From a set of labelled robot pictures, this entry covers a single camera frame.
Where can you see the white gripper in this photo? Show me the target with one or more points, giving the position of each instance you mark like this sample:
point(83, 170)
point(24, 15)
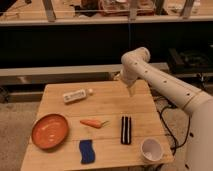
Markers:
point(129, 79)

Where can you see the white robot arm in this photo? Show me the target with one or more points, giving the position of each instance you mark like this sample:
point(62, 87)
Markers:
point(195, 102)

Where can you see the orange toy carrot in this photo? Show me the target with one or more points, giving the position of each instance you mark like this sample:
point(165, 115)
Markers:
point(93, 123)

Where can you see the wooden table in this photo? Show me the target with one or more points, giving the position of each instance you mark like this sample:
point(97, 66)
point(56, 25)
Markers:
point(109, 102)

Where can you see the white cup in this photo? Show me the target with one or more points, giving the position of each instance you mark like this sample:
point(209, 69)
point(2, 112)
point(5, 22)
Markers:
point(151, 149)

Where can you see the blue cloth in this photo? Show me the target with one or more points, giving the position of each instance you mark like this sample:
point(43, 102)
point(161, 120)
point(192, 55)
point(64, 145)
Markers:
point(87, 151)

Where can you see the orange plate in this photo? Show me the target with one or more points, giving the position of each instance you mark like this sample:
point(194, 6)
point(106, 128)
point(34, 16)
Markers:
point(50, 131)

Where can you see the long shelf rack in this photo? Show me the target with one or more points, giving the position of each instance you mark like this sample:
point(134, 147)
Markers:
point(31, 45)

